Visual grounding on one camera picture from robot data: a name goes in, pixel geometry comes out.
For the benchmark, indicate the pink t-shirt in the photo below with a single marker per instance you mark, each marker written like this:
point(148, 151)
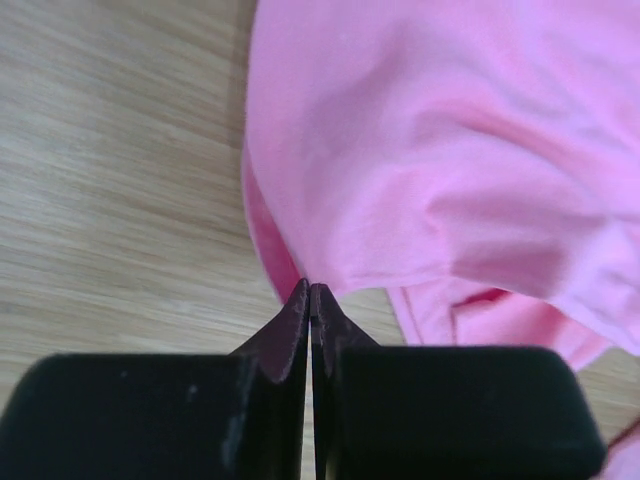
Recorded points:
point(476, 160)

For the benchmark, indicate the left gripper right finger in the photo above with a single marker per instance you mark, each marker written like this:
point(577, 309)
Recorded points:
point(483, 412)

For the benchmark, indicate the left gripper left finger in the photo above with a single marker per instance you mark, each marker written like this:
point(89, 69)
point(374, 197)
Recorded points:
point(165, 416)

